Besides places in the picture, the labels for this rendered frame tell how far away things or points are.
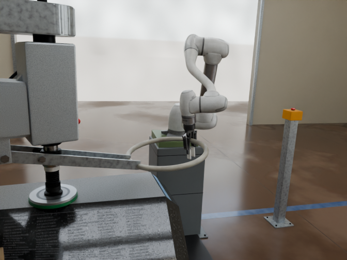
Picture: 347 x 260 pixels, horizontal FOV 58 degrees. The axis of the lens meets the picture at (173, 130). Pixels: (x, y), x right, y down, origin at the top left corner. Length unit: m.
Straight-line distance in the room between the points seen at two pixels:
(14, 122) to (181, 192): 1.59
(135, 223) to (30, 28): 0.94
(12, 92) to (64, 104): 0.20
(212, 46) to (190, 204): 1.28
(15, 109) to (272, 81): 6.57
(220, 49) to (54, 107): 1.31
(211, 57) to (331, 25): 6.16
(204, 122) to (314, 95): 5.85
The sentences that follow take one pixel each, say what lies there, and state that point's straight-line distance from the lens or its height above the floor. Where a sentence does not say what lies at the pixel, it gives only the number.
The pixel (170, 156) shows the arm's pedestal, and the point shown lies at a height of 0.73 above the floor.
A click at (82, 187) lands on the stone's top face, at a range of 1.72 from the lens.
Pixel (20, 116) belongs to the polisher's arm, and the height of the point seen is 1.25.
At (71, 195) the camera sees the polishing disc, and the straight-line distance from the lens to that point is 1.57.
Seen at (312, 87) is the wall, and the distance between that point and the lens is 8.09.
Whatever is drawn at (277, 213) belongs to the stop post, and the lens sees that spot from 3.17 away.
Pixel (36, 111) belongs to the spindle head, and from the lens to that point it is 1.37.
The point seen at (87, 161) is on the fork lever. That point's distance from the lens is 1.55.
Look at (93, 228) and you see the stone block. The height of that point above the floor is 0.74.
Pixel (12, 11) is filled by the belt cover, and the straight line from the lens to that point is 1.35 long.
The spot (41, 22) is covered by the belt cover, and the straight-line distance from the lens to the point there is 1.37.
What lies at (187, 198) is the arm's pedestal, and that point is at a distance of 2.64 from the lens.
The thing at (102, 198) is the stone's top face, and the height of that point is 0.82.
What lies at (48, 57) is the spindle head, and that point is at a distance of 1.37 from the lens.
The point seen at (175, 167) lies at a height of 0.95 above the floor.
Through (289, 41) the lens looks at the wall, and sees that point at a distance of 7.63.
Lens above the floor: 1.52
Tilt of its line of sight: 14 degrees down
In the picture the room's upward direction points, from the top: 2 degrees clockwise
